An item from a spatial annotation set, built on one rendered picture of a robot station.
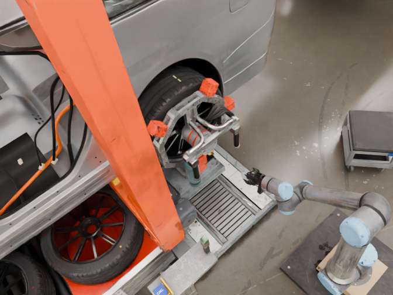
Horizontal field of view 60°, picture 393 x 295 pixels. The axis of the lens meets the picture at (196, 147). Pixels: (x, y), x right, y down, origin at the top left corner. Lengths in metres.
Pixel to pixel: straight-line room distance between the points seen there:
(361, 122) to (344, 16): 1.96
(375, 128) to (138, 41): 2.01
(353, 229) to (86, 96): 1.13
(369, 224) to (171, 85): 1.25
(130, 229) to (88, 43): 1.57
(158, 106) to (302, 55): 2.39
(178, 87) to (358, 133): 1.56
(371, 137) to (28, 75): 2.61
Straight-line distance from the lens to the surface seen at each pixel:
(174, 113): 1.94
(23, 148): 2.60
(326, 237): 2.48
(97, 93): 1.04
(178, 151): 2.37
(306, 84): 3.71
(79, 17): 0.92
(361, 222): 1.54
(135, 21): 1.71
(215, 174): 2.80
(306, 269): 2.39
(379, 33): 4.52
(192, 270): 2.20
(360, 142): 2.90
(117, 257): 2.28
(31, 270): 2.48
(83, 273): 2.32
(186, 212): 2.39
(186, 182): 2.71
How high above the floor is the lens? 2.56
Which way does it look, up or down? 54 degrees down
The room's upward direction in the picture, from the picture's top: 10 degrees counter-clockwise
